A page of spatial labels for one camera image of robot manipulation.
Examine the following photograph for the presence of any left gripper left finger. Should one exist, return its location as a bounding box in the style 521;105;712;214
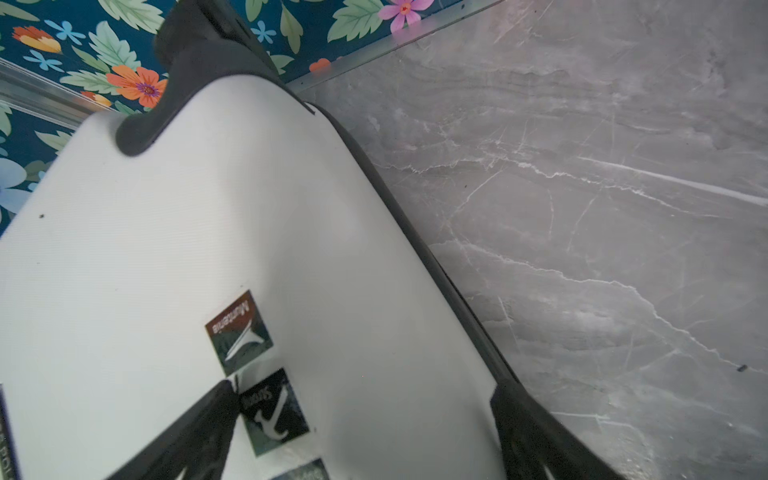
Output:
110;379;240;480

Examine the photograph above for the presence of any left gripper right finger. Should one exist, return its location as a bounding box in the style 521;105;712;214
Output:
490;379;622;480

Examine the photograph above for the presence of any white hard-shell suitcase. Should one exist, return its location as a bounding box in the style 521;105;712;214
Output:
1;1;508;479

